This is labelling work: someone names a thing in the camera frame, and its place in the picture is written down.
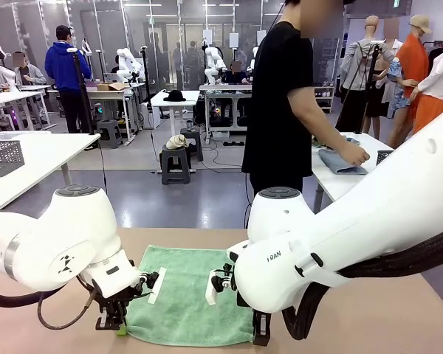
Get person behind glass wall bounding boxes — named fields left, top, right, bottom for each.
left=185, top=39, right=205, bottom=77
left=171, top=42, right=185, bottom=80

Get person in dark clothes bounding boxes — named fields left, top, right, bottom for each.
left=222, top=60, right=251, bottom=85

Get white shoe shelf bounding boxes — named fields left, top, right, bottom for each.
left=313, top=84, right=336, bottom=114

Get person in black t-shirt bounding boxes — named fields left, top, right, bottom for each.
left=241, top=0, right=346, bottom=207

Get mannequin in grey shirt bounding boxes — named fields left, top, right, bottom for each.
left=335, top=14, right=398, bottom=139

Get black cable hose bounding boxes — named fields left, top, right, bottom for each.
left=0, top=265, right=63, bottom=307

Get grey desk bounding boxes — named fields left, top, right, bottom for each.
left=85, top=83, right=147, bottom=143

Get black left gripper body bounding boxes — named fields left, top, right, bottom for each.
left=95, top=287, right=136, bottom=318

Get mannequin in orange with cap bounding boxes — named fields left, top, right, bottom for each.
left=386, top=14, right=433, bottom=148

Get thin black cable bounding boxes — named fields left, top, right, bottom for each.
left=36, top=287, right=100, bottom=330

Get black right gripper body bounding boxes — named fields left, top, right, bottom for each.
left=237, top=294, right=272, bottom=322

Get black braided cable sleeve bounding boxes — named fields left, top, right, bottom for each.
left=280, top=224, right=443, bottom=341

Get white side table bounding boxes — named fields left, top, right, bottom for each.
left=312, top=131, right=396, bottom=215

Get person in blue hoodie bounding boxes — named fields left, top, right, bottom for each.
left=44, top=24, right=93, bottom=133

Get grey plastic step stool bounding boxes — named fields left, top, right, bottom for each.
left=160, top=145, right=192, bottom=185
left=179, top=128, right=204, bottom=162
left=95, top=119, right=125, bottom=150

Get grey lattice basket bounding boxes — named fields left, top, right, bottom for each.
left=0, top=139, right=26, bottom=178

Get person's right hand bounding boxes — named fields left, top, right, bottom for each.
left=338, top=142, right=371, bottom=167

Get grey metal workbench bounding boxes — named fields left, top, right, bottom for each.
left=199, top=83, right=253, bottom=145

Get beige bundled cloth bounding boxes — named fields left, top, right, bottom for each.
left=168, top=134, right=188, bottom=150

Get seated person in grey top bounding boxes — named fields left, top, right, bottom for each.
left=13, top=51, right=47, bottom=88

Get black tripod stand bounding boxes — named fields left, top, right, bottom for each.
left=66, top=46, right=97, bottom=136
left=354, top=40, right=383, bottom=133

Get person's right forearm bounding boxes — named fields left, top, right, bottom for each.
left=287, top=86, right=350, bottom=156

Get long white desk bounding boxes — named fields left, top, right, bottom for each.
left=0, top=85, right=55, bottom=131

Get green terry towel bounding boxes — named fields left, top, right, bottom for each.
left=125, top=244, right=254, bottom=346

